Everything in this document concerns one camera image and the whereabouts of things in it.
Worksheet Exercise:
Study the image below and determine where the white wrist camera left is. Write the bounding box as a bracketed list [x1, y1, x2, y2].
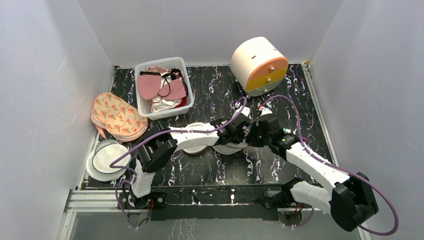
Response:
[232, 102, 252, 120]

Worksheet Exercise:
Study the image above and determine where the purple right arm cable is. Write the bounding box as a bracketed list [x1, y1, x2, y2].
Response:
[258, 95, 399, 237]

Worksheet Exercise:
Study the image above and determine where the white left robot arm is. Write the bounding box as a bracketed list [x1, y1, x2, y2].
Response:
[129, 114, 252, 208]

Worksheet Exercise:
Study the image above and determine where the pink bra in basket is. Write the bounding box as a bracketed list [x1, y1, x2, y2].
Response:
[136, 68, 188, 101]

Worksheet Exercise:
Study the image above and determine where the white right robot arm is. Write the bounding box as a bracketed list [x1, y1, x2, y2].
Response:
[246, 113, 379, 232]

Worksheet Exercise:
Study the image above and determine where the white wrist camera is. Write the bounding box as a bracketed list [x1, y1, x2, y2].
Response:
[258, 105, 273, 117]
[232, 102, 252, 120]

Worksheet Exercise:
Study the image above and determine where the white mesh laundry bag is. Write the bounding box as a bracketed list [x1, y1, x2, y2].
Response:
[183, 142, 249, 155]

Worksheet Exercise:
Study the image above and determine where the red garment in basket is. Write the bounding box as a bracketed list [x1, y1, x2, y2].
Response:
[175, 97, 187, 108]

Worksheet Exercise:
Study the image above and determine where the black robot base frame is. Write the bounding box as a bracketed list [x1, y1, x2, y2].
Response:
[117, 185, 314, 228]

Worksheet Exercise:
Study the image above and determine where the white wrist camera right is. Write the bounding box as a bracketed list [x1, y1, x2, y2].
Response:
[258, 105, 273, 117]

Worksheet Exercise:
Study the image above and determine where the cream orange cylindrical machine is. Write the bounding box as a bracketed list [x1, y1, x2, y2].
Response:
[230, 36, 289, 97]

